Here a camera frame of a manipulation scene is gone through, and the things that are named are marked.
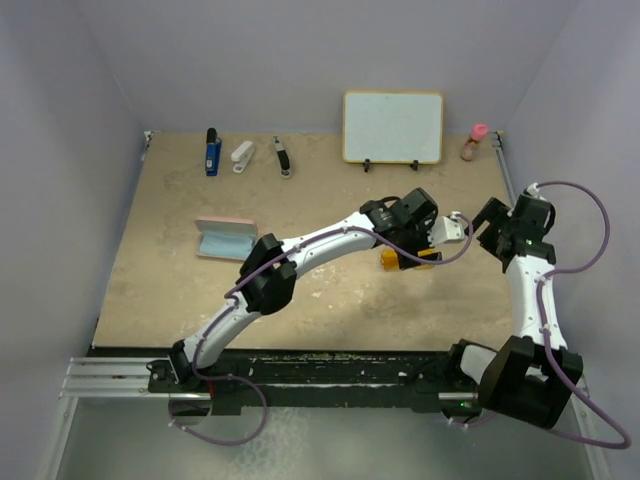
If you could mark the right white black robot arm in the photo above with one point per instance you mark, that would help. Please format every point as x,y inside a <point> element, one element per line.
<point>531,376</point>

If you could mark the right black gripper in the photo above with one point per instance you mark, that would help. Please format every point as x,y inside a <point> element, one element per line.
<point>494,210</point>

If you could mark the white stapler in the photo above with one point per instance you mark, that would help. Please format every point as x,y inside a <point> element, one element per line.
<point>241,156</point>

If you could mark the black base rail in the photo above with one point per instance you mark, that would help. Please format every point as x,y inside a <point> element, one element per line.
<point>420,381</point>

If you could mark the pink capped small bottle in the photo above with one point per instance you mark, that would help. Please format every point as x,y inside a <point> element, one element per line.
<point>475,138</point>

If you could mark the orange sunglasses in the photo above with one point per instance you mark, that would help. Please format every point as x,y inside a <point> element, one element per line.
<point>391,260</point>

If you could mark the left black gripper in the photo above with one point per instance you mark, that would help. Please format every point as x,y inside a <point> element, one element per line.
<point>424,244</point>

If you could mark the blue cleaning cloth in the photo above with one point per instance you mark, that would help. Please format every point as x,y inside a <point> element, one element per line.
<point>226,246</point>

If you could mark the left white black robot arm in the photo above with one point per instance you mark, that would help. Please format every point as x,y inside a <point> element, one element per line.
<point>268,276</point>

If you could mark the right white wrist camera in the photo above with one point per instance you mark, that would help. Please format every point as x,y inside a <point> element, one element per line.
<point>533,191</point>

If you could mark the small whiteboard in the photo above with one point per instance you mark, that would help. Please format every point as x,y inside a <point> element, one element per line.
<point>392,127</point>

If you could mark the aluminium frame rail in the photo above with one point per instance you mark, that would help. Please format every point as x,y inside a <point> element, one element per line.
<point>353,323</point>

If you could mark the blue black stapler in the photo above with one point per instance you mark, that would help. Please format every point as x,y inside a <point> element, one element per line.
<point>213,151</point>

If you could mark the pink glasses case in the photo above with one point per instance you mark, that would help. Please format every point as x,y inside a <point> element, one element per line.
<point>226,225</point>

